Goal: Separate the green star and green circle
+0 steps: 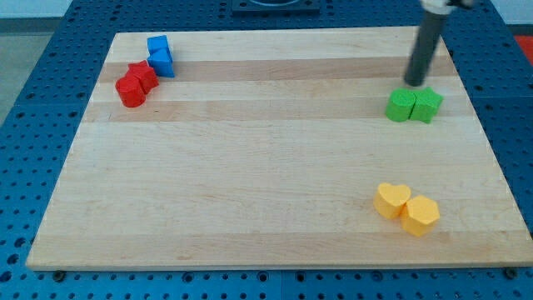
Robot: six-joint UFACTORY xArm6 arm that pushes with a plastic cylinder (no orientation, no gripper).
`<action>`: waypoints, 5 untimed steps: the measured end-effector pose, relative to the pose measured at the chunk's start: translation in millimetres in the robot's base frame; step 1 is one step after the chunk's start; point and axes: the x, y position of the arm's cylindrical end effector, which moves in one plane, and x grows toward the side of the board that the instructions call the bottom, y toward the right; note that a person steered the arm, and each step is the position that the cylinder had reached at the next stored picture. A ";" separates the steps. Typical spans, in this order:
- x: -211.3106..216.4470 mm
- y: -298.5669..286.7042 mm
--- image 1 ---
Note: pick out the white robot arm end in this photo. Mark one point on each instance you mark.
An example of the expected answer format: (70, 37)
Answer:
(445, 7)

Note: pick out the green circle block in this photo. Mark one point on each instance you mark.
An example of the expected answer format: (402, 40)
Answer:
(400, 105)

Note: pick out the red star block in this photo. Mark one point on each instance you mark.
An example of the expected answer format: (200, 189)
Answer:
(145, 74)

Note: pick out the green star block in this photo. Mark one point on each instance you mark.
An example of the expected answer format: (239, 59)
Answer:
(427, 105)

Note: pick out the wooden board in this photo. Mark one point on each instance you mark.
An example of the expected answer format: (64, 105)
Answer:
(265, 151)

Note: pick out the yellow heart block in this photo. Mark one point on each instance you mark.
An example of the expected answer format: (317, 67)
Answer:
(390, 199)

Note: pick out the blue triangle block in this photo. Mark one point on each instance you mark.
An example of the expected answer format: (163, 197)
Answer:
(162, 63)

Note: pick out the red cylinder block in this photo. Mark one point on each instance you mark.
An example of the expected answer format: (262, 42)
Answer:
(130, 91)

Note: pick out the blue cube block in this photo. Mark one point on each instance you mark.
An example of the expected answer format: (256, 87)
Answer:
(157, 43)

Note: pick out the yellow hexagon block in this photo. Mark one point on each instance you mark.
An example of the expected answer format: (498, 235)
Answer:
(419, 215)

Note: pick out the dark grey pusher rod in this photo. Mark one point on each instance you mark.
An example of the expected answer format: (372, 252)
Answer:
(427, 38)

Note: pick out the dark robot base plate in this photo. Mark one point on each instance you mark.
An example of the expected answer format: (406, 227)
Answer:
(274, 6)

